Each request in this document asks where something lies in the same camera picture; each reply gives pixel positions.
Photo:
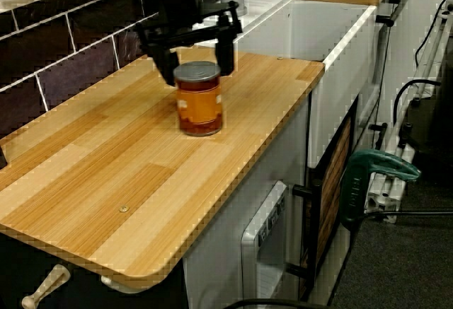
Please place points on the white toy sink unit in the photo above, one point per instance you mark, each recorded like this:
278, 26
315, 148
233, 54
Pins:
318, 29

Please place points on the black oven door wood pattern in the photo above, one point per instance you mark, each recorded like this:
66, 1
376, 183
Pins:
332, 181

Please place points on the orange beans can grey lid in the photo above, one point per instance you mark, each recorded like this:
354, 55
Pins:
200, 107

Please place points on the grey ice dispenser panel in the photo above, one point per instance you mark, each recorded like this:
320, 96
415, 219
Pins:
253, 238

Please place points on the green metal clamp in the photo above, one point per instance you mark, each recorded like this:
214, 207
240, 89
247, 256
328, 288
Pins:
354, 189

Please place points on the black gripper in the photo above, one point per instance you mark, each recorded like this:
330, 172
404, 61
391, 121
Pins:
177, 1

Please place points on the aluminium frame rail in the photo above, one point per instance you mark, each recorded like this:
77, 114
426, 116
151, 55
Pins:
384, 203

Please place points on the black bulky object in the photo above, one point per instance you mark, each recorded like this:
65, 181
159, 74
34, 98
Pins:
439, 128

